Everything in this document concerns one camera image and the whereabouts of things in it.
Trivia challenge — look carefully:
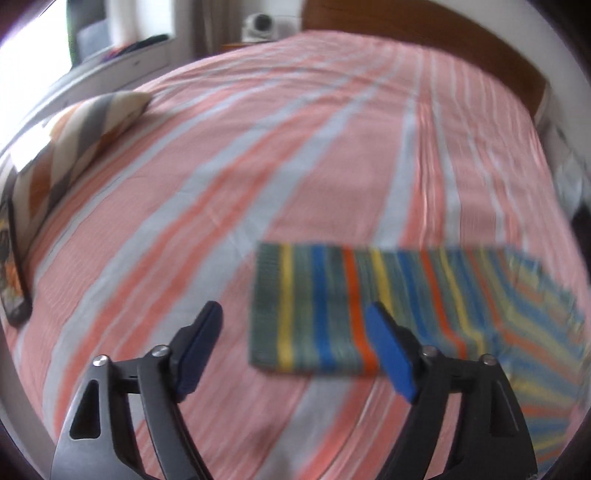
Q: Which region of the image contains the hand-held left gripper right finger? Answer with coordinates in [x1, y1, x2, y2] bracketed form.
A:
[366, 302, 539, 480]

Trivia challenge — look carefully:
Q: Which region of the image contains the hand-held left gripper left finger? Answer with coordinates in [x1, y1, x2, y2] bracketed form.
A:
[51, 301, 223, 480]

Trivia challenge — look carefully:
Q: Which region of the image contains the striped knit sweater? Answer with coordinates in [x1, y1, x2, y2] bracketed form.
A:
[248, 242, 587, 467]

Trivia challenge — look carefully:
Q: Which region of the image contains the pink striped bed sheet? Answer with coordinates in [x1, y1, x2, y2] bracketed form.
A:
[7, 30, 578, 480]

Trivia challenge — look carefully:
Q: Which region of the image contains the white plastic bag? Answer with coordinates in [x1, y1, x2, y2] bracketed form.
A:
[551, 129, 587, 208]

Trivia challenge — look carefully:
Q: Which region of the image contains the chevron patterned pillow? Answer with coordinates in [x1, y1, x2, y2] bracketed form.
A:
[11, 92, 151, 232]

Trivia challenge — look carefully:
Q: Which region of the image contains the white desk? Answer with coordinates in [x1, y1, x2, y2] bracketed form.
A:
[28, 34, 185, 125]

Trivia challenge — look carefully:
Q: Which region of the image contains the wooden headboard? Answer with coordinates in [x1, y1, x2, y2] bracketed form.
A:
[302, 0, 550, 125]

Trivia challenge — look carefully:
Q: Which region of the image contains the beige curtain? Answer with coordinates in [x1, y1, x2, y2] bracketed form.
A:
[189, 0, 223, 57]

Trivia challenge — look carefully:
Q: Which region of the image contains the white round device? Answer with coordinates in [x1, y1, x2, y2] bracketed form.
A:
[242, 13, 279, 44]

